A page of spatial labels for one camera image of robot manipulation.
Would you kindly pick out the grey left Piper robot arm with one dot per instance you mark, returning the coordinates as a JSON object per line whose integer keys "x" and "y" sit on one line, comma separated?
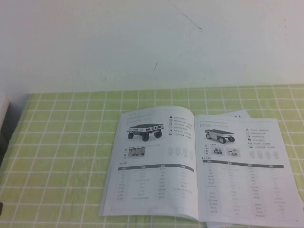
{"x": 1, "y": 207}

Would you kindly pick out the white printed booklet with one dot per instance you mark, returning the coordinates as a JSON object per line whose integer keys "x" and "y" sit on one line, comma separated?
{"x": 213, "y": 171}

